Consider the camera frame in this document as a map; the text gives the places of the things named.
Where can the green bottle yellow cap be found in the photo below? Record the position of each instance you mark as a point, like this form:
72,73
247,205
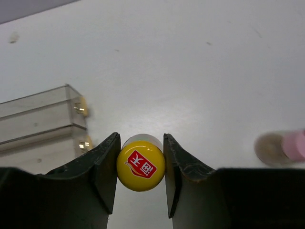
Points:
141,163

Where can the clear tiered acrylic rack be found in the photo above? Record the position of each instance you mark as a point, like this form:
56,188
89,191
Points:
45,130

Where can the pink cap white bottle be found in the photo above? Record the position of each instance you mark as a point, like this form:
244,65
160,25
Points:
281,148

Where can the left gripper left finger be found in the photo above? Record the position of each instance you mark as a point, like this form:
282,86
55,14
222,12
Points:
77,195

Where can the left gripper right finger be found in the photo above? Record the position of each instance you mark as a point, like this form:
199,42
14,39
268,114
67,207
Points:
200,197

